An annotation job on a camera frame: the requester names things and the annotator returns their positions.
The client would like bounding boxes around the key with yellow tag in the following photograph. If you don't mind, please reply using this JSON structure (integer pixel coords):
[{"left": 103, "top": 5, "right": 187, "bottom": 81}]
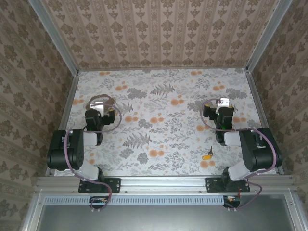
[{"left": 201, "top": 146, "right": 214, "bottom": 161}]

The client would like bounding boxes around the floral patterned table cover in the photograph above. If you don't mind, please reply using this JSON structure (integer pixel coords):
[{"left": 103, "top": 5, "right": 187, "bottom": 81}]
[{"left": 60, "top": 68, "right": 280, "bottom": 176}]

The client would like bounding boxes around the grey metal panel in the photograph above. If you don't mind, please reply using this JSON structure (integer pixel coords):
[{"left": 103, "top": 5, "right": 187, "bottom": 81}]
[{"left": 36, "top": 196, "right": 299, "bottom": 231}]

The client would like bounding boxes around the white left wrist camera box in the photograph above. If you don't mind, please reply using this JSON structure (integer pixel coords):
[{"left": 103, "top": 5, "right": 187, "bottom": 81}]
[{"left": 89, "top": 101, "right": 107, "bottom": 116}]

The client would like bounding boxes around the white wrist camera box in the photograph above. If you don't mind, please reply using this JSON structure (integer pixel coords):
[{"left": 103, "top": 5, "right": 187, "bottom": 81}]
[
  {"left": 216, "top": 97, "right": 231, "bottom": 108},
  {"left": 89, "top": 101, "right": 107, "bottom": 116}
]

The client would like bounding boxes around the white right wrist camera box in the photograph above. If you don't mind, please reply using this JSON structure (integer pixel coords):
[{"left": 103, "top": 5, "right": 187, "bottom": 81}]
[{"left": 216, "top": 97, "right": 231, "bottom": 108}]

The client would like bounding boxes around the aluminium side rail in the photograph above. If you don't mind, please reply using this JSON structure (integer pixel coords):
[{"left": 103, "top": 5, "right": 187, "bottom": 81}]
[
  {"left": 245, "top": 68, "right": 286, "bottom": 175},
  {"left": 45, "top": 71, "right": 80, "bottom": 176}
]

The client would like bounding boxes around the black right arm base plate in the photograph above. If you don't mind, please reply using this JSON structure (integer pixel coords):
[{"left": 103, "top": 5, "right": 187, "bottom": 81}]
[{"left": 205, "top": 177, "right": 250, "bottom": 194}]

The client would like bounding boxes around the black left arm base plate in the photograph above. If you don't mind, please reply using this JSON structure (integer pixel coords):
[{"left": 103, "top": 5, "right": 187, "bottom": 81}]
[{"left": 78, "top": 177, "right": 121, "bottom": 194}]

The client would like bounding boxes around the aluminium corner post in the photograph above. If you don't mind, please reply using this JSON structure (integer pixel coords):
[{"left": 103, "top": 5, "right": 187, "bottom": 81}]
[
  {"left": 27, "top": 0, "right": 80, "bottom": 76},
  {"left": 246, "top": 0, "right": 295, "bottom": 73}
]

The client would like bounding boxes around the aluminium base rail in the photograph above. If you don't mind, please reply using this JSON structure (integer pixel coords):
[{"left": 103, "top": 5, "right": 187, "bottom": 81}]
[{"left": 36, "top": 175, "right": 294, "bottom": 196}]

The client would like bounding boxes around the white slotted cable duct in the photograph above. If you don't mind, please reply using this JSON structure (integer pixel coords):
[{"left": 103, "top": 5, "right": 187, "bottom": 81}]
[{"left": 44, "top": 195, "right": 226, "bottom": 205}]

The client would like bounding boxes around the aluminium lower frame bar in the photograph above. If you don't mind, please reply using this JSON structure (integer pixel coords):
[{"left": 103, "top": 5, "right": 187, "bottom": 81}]
[
  {"left": 283, "top": 193, "right": 308, "bottom": 231},
  {"left": 20, "top": 189, "right": 46, "bottom": 231}
]

